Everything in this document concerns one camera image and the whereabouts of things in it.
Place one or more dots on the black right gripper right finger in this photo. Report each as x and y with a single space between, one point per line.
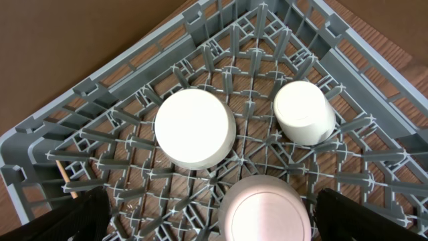
339 218

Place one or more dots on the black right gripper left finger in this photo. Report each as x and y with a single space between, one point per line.
85 218

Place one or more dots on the wooden chopstick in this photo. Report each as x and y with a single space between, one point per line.
65 177

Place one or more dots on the small pink plate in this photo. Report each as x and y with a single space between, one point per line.
263 207

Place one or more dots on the white cup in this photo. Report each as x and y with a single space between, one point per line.
304 113

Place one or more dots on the pale green bowl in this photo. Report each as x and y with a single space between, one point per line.
194 129

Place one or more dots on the grey dish rack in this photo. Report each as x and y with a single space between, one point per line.
243 52

